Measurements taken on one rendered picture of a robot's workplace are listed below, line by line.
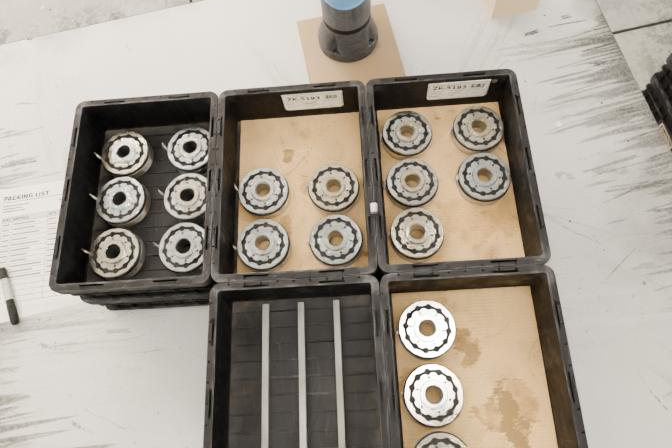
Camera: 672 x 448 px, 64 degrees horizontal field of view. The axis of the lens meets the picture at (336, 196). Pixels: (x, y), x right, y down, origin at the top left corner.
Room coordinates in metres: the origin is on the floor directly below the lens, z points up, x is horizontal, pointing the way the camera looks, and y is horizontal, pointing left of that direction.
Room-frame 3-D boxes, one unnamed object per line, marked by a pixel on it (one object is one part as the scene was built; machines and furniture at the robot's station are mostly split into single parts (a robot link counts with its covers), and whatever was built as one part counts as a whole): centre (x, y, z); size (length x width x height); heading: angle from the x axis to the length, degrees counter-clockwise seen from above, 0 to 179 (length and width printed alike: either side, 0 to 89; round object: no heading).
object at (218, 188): (0.43, 0.07, 0.92); 0.40 x 0.30 x 0.02; 172
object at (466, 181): (0.38, -0.30, 0.86); 0.10 x 0.10 x 0.01
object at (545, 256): (0.39, -0.22, 0.92); 0.40 x 0.30 x 0.02; 172
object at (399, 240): (0.29, -0.14, 0.86); 0.10 x 0.10 x 0.01
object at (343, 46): (0.87, -0.11, 0.78); 0.15 x 0.15 x 0.10
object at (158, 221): (0.47, 0.37, 0.87); 0.40 x 0.30 x 0.11; 172
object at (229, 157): (0.43, 0.07, 0.87); 0.40 x 0.30 x 0.11; 172
